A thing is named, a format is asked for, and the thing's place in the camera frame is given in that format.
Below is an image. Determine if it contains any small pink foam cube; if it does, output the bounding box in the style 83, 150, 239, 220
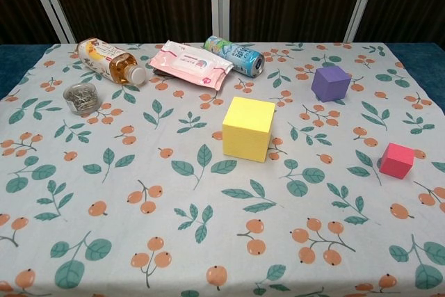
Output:
378, 142, 416, 181

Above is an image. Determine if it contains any floral print tablecloth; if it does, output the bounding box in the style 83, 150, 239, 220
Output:
0, 42, 445, 297

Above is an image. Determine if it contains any blue green drink can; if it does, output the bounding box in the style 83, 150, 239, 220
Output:
203, 35, 266, 78

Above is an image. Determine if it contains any medium purple foam cube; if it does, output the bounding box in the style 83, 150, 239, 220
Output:
311, 65, 352, 103

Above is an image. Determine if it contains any pink wet wipes pack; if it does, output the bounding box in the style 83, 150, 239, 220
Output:
149, 40, 234, 91

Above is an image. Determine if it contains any large yellow foam cube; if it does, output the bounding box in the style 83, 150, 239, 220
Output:
222, 96, 277, 164

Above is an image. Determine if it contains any amber tea plastic bottle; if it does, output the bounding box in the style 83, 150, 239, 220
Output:
76, 37, 147, 86

